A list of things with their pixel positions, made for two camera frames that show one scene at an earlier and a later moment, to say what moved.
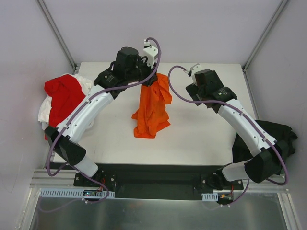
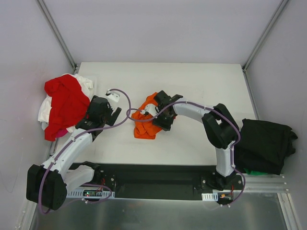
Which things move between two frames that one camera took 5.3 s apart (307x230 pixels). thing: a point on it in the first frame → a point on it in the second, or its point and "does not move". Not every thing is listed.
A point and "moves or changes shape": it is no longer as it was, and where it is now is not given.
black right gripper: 192,93 → 164,111
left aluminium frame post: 60,38 does not move
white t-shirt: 44,116 does not move
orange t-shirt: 151,116 moves or changes shape
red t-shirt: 66,93 does not move
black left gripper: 148,78 → 109,115
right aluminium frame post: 280,8 does not move
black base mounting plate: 150,181 does not move
